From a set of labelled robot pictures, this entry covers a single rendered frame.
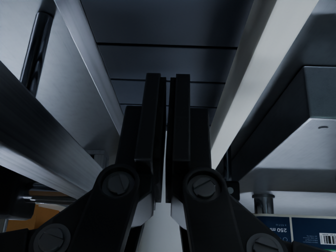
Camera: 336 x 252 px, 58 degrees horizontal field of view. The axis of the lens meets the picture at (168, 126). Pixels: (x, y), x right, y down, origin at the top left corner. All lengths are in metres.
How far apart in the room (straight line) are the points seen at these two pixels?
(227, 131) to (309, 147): 0.17
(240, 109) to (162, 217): 0.13
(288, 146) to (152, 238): 0.17
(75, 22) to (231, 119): 0.09
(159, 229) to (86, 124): 0.23
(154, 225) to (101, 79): 0.12
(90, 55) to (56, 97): 0.19
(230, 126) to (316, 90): 0.12
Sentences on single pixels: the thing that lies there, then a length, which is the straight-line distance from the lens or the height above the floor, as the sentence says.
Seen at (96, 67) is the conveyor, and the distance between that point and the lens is 0.20.
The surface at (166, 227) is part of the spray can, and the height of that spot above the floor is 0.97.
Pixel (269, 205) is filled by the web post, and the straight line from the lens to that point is 0.66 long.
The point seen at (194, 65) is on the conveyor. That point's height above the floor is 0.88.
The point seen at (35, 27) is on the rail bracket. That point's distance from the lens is 0.24.
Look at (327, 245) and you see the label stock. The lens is 0.68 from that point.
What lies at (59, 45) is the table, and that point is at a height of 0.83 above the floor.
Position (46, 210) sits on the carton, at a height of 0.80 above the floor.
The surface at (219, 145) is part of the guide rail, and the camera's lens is 0.21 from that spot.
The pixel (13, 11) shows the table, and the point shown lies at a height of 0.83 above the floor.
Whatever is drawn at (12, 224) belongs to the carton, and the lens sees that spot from 2.20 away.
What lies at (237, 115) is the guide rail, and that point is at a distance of 0.16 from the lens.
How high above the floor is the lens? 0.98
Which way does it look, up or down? 21 degrees down
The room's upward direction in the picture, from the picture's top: 177 degrees counter-clockwise
